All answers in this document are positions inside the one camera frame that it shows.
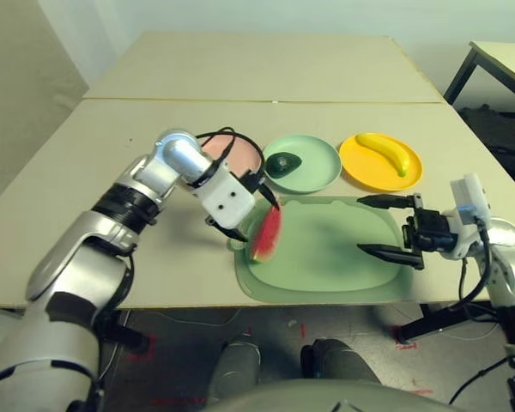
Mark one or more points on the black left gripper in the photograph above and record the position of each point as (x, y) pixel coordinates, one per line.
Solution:
(211, 222)

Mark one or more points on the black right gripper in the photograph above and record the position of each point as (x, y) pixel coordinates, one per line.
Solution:
(431, 232)

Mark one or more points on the red watermelon slice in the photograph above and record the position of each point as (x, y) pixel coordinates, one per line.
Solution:
(266, 240)

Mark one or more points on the dark green toy avocado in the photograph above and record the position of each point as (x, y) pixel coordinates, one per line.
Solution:
(283, 165)

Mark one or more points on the yellow toy banana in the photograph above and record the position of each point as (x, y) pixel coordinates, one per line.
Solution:
(386, 148)

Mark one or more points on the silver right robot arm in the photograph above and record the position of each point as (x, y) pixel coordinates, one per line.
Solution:
(506, 266)

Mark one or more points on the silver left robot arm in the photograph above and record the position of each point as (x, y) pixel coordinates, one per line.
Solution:
(111, 214)

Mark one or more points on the yellow round plate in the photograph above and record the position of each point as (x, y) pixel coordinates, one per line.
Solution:
(369, 171)

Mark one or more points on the pink round plate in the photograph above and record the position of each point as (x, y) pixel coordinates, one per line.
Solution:
(240, 154)

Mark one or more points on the green silicone cutting mat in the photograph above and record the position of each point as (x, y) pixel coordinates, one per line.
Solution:
(326, 257)

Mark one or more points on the mint green round plate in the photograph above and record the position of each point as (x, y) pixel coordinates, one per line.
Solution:
(317, 167)

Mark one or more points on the black table base leg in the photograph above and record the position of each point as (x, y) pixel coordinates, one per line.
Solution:
(438, 322)
(126, 335)

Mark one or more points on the grey robot right leg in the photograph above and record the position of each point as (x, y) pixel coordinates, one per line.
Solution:
(337, 360)

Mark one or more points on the grey robot leg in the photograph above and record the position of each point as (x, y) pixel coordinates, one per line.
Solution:
(337, 360)
(236, 362)

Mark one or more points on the grey robot left leg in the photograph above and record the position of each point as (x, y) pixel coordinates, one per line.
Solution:
(236, 362)

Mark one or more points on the grey robot torso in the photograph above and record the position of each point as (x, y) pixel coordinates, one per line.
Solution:
(326, 399)

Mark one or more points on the beige side table black legs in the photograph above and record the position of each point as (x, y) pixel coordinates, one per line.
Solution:
(498, 64)

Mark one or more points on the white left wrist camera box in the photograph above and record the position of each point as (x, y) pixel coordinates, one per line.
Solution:
(223, 201)

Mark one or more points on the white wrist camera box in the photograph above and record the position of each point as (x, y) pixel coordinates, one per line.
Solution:
(223, 201)
(470, 195)

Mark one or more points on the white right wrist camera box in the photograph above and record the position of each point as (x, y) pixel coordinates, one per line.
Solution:
(470, 195)

